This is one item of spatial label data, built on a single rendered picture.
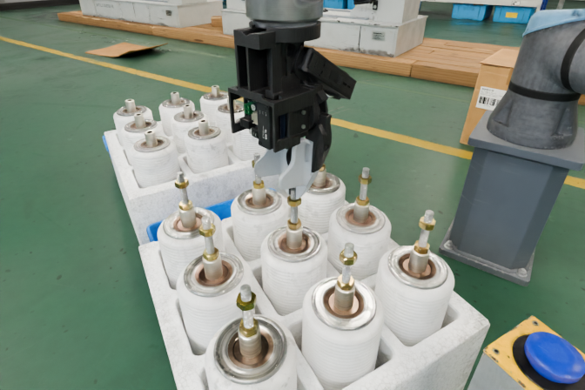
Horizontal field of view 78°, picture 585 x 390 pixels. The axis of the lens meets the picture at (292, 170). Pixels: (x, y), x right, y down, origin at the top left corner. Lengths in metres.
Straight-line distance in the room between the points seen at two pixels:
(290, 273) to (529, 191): 0.51
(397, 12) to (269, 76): 2.09
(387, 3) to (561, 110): 1.78
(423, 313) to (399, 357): 0.06
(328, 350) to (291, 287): 0.11
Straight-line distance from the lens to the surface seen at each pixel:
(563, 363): 0.38
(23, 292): 0.97
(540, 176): 0.81
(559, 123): 0.82
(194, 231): 0.56
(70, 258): 1.01
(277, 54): 0.36
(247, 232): 0.59
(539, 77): 0.78
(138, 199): 0.81
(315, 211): 0.63
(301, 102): 0.37
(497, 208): 0.86
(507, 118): 0.82
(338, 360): 0.46
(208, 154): 0.84
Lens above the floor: 0.60
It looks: 30 degrees down
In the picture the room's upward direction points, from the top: straight up
